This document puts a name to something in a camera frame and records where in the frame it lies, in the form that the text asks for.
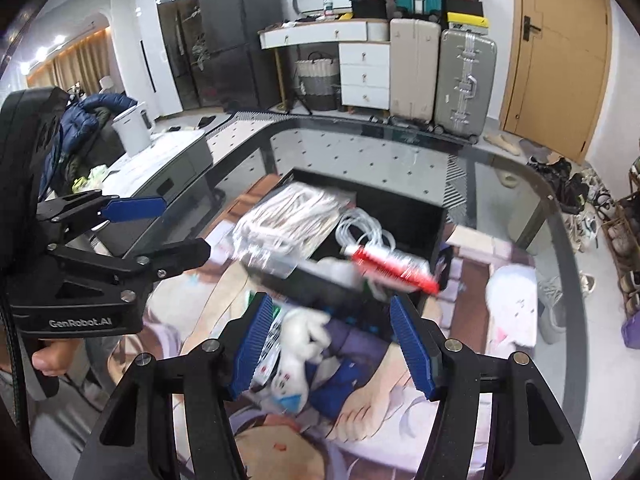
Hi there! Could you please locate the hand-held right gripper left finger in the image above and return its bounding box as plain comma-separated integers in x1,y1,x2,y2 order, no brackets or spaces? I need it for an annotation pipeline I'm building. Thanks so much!
72,292,275,480

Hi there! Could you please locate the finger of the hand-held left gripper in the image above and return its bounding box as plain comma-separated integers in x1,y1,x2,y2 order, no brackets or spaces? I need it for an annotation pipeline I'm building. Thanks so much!
37,190,168,224
46,237,211,289

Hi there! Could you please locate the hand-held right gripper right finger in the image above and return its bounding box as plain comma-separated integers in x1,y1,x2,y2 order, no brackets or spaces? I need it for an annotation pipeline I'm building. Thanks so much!
389,294,593,480

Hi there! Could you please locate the white blue plush doll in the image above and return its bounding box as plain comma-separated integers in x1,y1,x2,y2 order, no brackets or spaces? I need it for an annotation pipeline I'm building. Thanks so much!
262,307,364,418

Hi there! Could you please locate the red white packet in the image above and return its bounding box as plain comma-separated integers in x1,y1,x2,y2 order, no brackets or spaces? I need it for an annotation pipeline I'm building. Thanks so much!
345,244,442,297

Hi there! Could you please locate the bagged white cable bundle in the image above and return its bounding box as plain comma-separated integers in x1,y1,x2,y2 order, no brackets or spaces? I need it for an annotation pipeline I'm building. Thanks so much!
232,184,354,274

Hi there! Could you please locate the black cardboard box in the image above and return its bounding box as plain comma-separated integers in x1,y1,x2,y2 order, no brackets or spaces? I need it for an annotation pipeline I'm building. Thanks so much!
247,167,449,342

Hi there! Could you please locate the white soft pouch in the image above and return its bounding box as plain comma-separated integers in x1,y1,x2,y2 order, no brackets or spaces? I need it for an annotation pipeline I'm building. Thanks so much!
315,257,372,292

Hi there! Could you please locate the person's left hand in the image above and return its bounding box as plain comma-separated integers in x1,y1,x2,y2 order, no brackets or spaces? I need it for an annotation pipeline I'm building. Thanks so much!
32,339,79,377

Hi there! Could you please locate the green white medicine packet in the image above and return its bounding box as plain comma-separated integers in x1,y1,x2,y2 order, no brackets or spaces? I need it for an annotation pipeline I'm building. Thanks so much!
254,310,287,388

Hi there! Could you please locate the grey side table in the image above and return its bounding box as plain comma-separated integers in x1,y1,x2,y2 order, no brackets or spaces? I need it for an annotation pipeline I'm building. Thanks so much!
67,129,214,262

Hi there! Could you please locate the green white cloth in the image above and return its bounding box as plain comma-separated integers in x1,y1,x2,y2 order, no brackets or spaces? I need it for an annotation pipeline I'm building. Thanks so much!
72,164,109,194

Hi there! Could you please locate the printed mat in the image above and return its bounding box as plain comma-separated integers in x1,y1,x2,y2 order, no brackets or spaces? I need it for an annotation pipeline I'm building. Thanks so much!
95,175,542,480

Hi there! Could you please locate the white electric kettle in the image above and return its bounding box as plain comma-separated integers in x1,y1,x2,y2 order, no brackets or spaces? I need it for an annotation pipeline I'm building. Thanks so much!
111,101,156,158

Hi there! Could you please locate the blue puffer jacket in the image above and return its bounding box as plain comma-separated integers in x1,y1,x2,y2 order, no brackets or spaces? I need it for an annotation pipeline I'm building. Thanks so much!
40,92,139,197

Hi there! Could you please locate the white sneaker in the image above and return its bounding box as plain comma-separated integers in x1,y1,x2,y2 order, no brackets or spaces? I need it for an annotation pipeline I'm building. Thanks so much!
536,272,597,344

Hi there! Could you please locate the beige curtain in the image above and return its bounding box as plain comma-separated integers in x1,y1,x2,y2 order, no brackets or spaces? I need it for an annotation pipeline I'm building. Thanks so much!
27,30,114,96

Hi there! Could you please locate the dark glass cabinet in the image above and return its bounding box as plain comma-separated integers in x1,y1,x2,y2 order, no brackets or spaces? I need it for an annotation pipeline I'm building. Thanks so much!
152,0,202,119

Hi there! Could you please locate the black tripod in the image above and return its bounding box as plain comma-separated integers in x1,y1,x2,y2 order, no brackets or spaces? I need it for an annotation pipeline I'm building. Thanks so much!
285,91,314,116

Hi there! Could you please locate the dark grey refrigerator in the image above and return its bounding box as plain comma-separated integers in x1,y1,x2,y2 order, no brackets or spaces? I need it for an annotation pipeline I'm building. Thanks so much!
196,0,284,111

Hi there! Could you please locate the grey white woven basket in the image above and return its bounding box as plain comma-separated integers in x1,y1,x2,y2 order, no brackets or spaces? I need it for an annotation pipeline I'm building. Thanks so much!
295,52,341,111

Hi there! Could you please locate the purple bag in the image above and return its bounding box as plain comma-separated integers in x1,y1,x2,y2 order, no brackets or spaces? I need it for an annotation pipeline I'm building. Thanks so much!
621,310,640,347

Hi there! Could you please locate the pile of shoes on floor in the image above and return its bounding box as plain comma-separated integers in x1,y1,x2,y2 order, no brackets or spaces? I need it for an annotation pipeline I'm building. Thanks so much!
527,155,617,257

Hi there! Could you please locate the silver suitcase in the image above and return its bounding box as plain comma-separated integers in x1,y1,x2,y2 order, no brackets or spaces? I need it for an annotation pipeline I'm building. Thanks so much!
433,29,499,137

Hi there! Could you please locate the white desk with drawers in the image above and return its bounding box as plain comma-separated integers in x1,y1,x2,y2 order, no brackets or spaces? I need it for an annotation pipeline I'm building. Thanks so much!
259,19,392,111

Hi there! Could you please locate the beige suitcase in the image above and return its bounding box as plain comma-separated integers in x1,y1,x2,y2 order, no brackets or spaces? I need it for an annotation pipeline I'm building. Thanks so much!
389,18,442,124

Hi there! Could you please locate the wooden door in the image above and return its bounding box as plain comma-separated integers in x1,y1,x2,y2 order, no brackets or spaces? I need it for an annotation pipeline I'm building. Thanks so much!
500,0,612,164

